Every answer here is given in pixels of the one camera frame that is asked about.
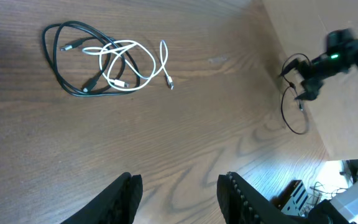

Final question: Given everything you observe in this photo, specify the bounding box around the thin black cable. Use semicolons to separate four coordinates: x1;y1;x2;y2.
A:
280;52;312;136

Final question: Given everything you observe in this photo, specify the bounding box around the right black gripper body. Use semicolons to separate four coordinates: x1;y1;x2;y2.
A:
296;58;324;90

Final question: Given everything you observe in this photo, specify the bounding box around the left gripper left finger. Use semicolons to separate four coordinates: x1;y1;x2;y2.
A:
62;172;143;224

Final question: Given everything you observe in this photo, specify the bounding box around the white grey box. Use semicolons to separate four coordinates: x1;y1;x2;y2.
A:
271;180;308;216

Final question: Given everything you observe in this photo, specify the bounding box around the white USB cable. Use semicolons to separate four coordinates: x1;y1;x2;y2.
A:
81;39;175;92

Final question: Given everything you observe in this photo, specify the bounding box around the black USB cable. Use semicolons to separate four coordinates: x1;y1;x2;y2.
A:
41;21;141;98

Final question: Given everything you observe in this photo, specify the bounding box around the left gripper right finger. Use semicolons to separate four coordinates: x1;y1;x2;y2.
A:
216;172;294;224

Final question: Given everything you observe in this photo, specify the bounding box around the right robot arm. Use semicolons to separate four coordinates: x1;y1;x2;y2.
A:
280;29;358;101

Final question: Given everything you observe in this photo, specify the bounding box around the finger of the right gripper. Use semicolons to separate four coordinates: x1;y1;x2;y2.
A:
295;85;321;101
280;58;300;77

